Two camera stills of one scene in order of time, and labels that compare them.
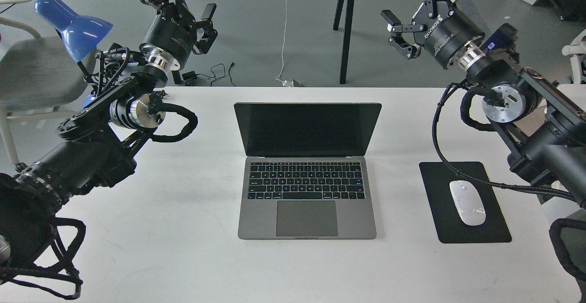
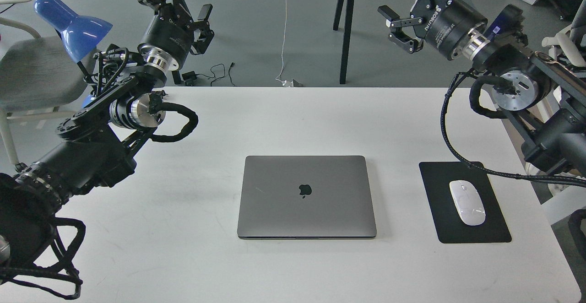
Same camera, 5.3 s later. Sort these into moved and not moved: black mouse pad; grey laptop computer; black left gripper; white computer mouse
Moved: grey laptop computer
Not moved: white computer mouse; black left gripper; black mouse pad
